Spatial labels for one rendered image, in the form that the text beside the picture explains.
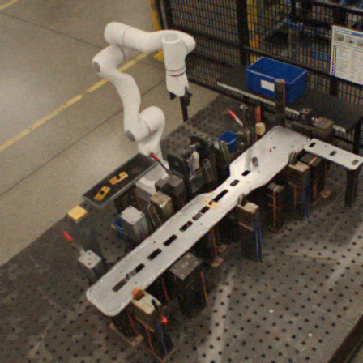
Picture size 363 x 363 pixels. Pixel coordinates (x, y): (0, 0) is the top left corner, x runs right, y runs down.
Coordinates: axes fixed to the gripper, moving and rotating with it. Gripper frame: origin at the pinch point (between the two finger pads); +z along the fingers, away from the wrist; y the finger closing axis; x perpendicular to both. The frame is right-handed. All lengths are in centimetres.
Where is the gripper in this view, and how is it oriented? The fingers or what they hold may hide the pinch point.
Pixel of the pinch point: (180, 100)
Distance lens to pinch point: 242.0
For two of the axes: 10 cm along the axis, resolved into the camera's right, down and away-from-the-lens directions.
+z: 1.1, 7.2, 6.9
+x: 7.1, -5.4, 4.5
